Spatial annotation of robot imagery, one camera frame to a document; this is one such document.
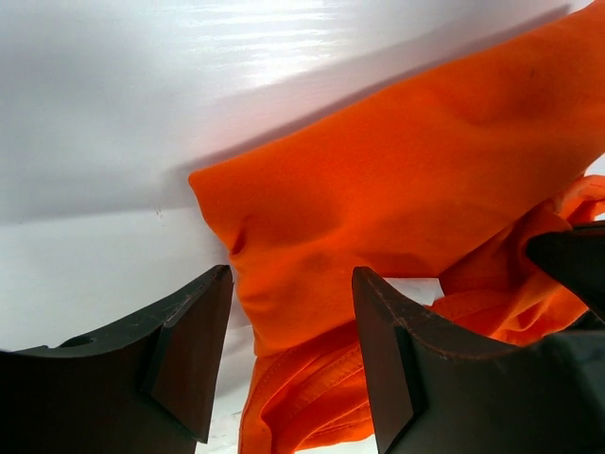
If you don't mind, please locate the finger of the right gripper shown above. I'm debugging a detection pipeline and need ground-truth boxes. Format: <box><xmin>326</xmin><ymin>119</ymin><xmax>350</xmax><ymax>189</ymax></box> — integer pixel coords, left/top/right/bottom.
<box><xmin>526</xmin><ymin>221</ymin><xmax>604</xmax><ymax>322</ymax></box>

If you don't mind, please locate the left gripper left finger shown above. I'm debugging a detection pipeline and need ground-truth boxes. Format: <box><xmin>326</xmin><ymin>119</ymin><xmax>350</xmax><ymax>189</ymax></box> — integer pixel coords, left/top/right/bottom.
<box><xmin>1</xmin><ymin>266</ymin><xmax>233</xmax><ymax>453</ymax></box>

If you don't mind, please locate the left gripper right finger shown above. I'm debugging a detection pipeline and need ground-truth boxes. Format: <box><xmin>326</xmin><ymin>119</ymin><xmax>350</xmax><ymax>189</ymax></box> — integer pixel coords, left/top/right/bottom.
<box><xmin>352</xmin><ymin>268</ymin><xmax>604</xmax><ymax>453</ymax></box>

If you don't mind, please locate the orange t shirt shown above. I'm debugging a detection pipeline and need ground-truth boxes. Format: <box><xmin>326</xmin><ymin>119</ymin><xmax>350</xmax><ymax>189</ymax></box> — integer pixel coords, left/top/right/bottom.
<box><xmin>189</xmin><ymin>1</ymin><xmax>604</xmax><ymax>453</ymax></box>

